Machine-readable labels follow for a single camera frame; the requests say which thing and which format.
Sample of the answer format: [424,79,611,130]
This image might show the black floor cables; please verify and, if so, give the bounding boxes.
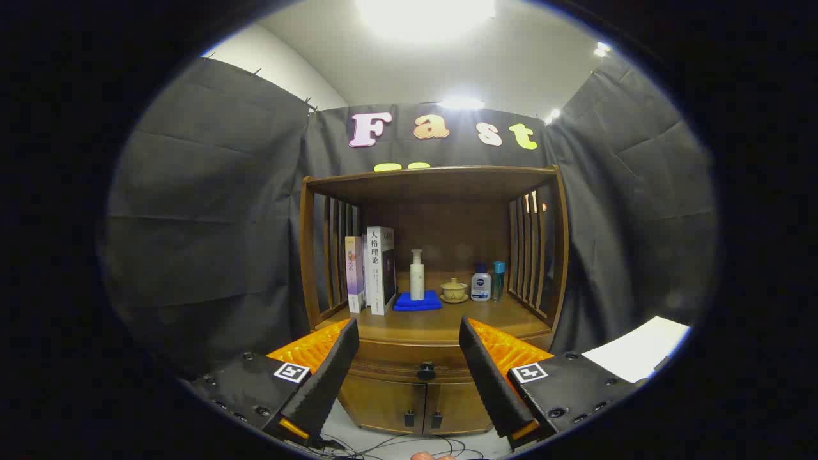
[307,433,486,460]

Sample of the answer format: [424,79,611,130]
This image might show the brown wooden drawer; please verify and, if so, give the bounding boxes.
[348,333,555,384]

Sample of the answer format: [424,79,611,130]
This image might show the white lotion bottle blue cap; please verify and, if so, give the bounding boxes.
[470,263,492,302]

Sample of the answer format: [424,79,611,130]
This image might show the blue folded cloth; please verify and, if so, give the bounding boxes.
[393,291,443,312]

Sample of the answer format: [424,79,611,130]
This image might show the purple book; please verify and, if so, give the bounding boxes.
[345,236,366,314]

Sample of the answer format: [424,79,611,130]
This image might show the white box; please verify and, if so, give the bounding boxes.
[582,316,692,384]

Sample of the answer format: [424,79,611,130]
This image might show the yellow lidded teacup with saucer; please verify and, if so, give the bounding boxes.
[440,277,470,305]

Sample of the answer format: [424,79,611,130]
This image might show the thick white book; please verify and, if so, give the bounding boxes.
[367,226,397,316]

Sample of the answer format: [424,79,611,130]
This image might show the brown wooden countertop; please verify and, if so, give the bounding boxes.
[316,272,553,346]

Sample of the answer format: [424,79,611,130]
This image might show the wooden cabinet door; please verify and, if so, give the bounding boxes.
[339,374,428,435]
[425,382,505,435]

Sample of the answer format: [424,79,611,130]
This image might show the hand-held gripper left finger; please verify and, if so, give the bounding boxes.
[192,318,360,448]

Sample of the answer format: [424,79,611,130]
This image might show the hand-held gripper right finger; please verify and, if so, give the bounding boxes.
[459,316,640,451]

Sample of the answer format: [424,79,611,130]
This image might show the large round ceiling light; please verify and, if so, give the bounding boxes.
[355,0,496,39]

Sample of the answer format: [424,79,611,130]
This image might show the brown wooden cabinet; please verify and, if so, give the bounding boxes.
[299,165,571,436]

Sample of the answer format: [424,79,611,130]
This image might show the white pump bottle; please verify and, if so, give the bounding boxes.
[410,249,426,301]

